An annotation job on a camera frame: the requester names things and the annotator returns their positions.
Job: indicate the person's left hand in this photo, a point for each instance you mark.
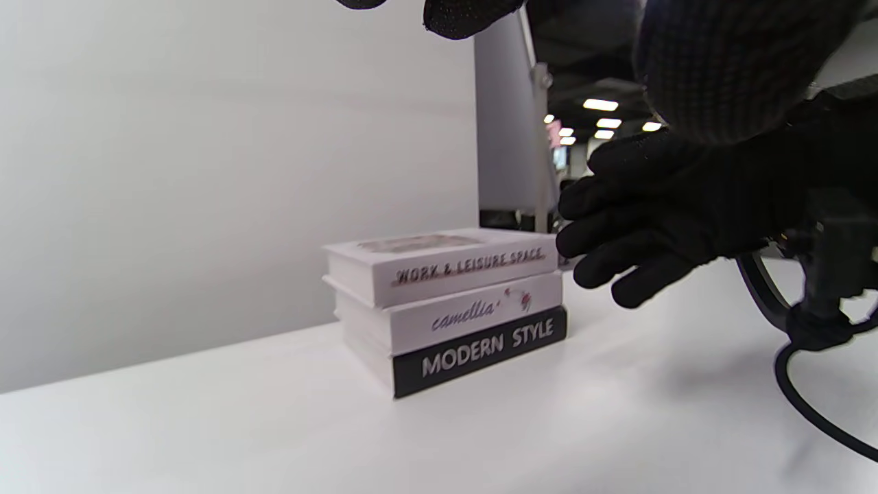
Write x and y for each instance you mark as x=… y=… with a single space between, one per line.
x=727 y=68

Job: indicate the person's right hand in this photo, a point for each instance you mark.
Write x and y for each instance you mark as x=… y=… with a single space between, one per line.
x=672 y=206

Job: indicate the white book black spine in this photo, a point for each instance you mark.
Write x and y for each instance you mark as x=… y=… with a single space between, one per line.
x=480 y=374

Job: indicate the white book floral label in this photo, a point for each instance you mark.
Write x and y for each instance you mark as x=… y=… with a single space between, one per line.
x=411 y=322

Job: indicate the white book red-lined spine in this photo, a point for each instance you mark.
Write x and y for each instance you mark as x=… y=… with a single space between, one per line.
x=370 y=274

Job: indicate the ceiling light panels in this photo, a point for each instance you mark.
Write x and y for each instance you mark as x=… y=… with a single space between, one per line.
x=600 y=105

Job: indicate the grey partition panel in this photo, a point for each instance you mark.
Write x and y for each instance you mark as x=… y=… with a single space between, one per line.
x=504 y=137

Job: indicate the white backdrop board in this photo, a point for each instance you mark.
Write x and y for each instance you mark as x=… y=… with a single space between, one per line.
x=206 y=171

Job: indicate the white metal support frame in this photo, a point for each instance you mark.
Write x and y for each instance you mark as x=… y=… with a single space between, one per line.
x=542 y=137

